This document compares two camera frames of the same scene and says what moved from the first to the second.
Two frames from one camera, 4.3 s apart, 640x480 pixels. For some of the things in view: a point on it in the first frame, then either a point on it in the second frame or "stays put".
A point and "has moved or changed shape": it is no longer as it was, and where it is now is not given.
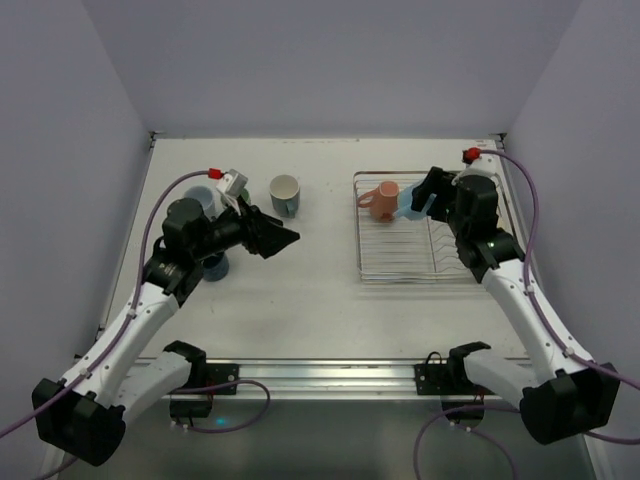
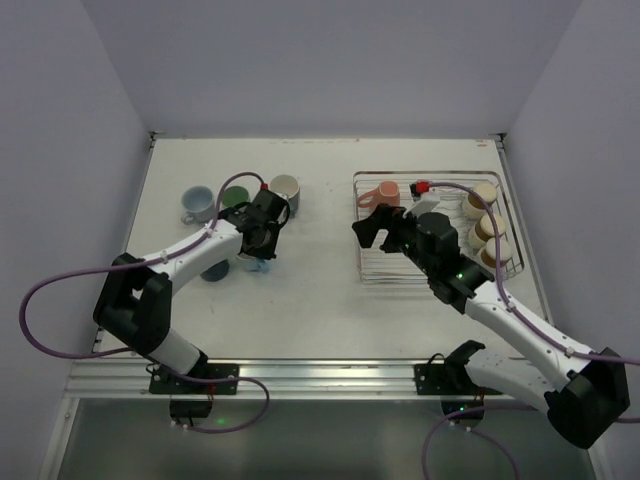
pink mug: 383,201 stays put
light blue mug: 405,209 has moved or changed shape
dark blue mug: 215,268 stays put
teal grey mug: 285,195 stays put
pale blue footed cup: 207,198 stays put
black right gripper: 435,188 → 388,230
